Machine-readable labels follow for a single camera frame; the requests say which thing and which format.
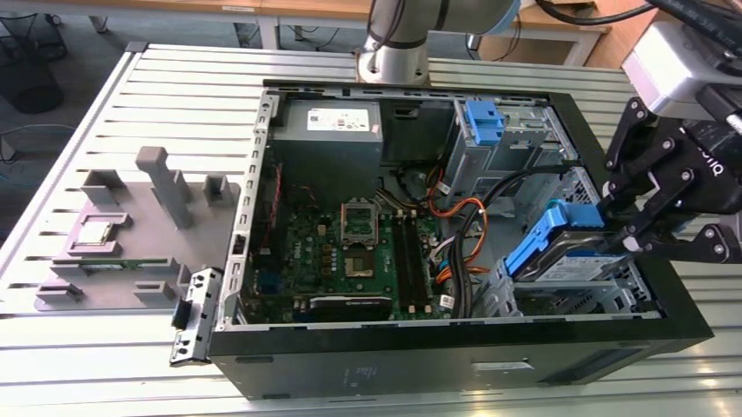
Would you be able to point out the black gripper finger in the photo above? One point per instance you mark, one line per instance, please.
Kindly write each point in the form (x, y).
(632, 174)
(684, 239)

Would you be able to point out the hard disk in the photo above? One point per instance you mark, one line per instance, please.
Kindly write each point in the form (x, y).
(580, 265)

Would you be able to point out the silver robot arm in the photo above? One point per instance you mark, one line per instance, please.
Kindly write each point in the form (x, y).
(397, 61)

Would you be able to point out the silver disk bay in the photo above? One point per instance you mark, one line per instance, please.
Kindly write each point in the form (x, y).
(580, 287)

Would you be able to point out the silver drive cage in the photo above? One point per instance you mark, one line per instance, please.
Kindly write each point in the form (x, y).
(473, 169)

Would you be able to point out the empty blue drive carrier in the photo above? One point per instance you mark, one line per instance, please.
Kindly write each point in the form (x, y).
(484, 126)

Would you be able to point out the brown wooden cabinet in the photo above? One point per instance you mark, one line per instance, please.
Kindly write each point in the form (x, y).
(621, 43)

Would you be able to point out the short wooden top desk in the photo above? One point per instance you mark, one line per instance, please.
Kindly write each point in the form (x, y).
(530, 19)

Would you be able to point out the black RAM slot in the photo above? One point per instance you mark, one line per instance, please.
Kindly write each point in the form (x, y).
(421, 260)
(405, 260)

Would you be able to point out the CPU socket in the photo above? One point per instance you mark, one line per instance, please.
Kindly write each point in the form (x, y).
(360, 266)

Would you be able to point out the black PC case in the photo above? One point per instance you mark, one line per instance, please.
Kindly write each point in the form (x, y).
(406, 369)

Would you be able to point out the green motherboard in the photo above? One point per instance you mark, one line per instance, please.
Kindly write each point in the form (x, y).
(313, 243)

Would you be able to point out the black graphics card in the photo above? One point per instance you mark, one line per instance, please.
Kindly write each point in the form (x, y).
(348, 306)

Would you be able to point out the grey power supply unit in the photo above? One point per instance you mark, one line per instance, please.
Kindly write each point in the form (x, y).
(290, 126)

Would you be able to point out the grey parts rack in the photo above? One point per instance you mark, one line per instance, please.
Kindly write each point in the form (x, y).
(145, 252)

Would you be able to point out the green RAM stick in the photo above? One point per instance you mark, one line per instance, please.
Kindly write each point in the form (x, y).
(142, 262)

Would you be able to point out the long wooden top desk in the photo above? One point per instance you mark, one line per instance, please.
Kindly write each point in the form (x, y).
(174, 5)

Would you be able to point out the silver CPU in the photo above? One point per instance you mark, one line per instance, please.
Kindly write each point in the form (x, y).
(95, 233)

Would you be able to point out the black bin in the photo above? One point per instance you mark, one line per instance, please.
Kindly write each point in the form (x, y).
(38, 91)

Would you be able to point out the black mesh basket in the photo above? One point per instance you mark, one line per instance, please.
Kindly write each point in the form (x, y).
(35, 41)

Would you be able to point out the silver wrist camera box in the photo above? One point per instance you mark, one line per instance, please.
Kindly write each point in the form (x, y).
(667, 74)

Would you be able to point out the metal card retention bracket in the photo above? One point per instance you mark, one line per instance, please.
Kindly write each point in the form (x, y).
(201, 304)

